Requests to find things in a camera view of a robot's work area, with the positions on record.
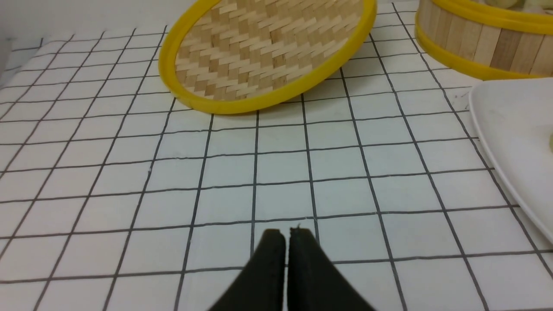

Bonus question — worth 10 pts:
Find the white square plate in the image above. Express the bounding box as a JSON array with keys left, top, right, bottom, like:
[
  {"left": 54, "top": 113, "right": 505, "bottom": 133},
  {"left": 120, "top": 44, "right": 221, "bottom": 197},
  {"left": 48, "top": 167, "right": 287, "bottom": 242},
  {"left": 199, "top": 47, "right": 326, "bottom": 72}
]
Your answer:
[{"left": 468, "top": 77, "right": 553, "bottom": 241}]

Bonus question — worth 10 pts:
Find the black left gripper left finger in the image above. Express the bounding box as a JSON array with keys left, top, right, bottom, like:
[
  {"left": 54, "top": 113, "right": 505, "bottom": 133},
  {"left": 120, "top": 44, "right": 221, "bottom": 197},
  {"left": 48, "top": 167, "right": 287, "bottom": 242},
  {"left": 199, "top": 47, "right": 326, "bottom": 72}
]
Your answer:
[{"left": 210, "top": 229, "right": 286, "bottom": 311}]

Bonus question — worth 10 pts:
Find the white grid tablecloth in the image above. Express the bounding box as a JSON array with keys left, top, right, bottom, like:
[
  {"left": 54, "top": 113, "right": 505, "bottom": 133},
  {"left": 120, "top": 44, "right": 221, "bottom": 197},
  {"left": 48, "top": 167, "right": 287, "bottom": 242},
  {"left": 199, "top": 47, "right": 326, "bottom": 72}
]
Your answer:
[{"left": 0, "top": 1, "right": 552, "bottom": 311}]

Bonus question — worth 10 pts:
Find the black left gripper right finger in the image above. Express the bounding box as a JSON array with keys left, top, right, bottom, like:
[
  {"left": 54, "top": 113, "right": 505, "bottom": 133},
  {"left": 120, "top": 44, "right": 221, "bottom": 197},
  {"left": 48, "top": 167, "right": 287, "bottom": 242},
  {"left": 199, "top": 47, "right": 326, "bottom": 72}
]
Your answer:
[{"left": 288, "top": 228, "right": 374, "bottom": 311}]

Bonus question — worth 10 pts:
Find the woven bamboo steamer lid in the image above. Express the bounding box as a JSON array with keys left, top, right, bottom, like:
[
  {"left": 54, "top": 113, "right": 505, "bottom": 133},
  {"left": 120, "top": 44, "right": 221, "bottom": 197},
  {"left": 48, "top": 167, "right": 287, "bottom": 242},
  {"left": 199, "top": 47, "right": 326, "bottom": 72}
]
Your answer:
[{"left": 158, "top": 0, "right": 377, "bottom": 114}]

